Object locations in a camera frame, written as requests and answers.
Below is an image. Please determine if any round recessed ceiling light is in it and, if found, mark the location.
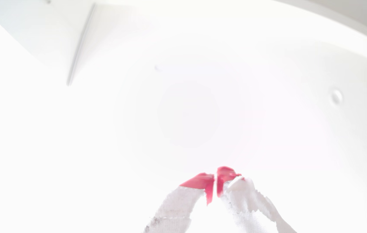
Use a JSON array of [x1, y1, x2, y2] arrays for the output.
[[330, 89, 343, 106]]

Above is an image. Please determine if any gripper finger red tip taped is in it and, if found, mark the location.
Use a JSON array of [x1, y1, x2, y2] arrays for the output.
[[217, 166, 296, 233], [143, 173, 215, 233]]

